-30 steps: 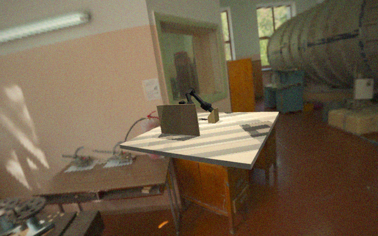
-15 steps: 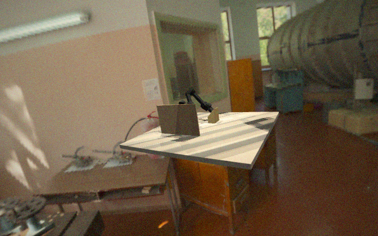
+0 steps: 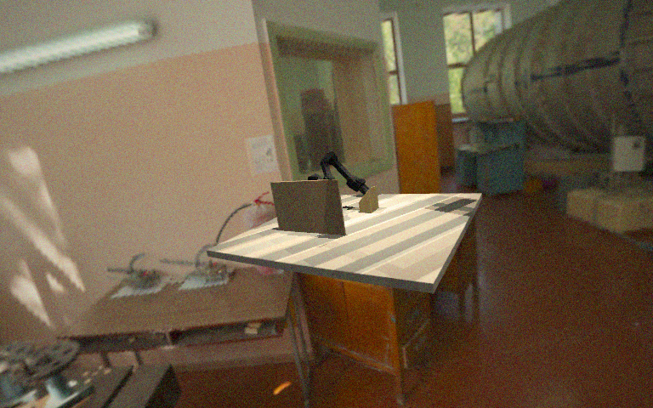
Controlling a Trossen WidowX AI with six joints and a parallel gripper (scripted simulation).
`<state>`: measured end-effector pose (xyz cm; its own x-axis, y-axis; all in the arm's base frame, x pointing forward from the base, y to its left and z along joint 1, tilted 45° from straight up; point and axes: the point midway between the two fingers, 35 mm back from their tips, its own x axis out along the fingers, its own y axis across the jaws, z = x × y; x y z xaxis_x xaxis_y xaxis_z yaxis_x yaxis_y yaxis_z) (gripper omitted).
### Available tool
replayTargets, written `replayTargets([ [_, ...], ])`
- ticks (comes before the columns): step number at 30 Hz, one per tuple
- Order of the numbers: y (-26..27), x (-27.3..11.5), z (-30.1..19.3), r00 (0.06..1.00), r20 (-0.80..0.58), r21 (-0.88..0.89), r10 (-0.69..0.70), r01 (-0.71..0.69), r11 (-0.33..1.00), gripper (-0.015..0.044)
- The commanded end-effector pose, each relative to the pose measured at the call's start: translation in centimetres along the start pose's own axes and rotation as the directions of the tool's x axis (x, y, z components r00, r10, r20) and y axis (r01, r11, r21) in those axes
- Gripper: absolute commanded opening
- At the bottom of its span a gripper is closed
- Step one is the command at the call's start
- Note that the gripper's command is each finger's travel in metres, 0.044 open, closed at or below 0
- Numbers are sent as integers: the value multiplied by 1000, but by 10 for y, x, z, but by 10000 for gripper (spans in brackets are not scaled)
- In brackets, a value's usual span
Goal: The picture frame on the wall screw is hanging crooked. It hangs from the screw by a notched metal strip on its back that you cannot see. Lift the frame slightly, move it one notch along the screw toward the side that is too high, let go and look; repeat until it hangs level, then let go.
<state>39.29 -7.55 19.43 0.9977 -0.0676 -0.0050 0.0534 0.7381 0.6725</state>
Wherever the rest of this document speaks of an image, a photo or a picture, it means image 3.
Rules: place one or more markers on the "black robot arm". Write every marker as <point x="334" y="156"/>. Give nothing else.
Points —
<point x="355" y="183"/>

